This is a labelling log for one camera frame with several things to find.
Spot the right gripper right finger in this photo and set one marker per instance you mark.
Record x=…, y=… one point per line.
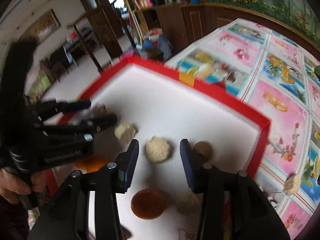
x=233, y=205

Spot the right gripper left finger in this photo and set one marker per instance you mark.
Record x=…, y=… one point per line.
x=67, y=215

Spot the orange tangerine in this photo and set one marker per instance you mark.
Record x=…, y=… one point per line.
x=148, y=204
x=91, y=164

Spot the small beige yam piece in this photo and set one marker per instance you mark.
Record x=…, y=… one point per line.
x=188, y=203

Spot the large beige yam chunk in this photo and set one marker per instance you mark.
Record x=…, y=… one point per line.
x=158, y=150

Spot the red white tray box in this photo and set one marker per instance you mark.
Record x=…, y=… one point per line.
x=162, y=102

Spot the person's left hand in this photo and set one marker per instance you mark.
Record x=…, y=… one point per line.
x=12, y=186

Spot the colourful patterned tablecloth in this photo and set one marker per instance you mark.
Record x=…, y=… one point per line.
x=277, y=77

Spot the glass plant display cabinet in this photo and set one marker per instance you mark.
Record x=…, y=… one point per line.
x=270, y=2

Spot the framed wall painting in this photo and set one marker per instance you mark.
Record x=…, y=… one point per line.
x=42, y=28

